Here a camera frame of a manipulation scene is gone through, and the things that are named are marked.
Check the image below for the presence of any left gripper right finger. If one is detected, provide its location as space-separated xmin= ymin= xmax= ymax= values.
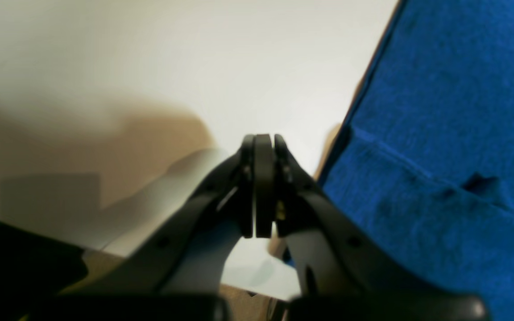
xmin=253 ymin=134 xmax=489 ymax=321

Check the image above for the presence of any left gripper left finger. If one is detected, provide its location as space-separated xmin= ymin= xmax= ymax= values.
xmin=30 ymin=136 xmax=255 ymax=321

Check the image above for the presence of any dark blue t-shirt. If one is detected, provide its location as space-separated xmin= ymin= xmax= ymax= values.
xmin=319 ymin=0 xmax=514 ymax=321

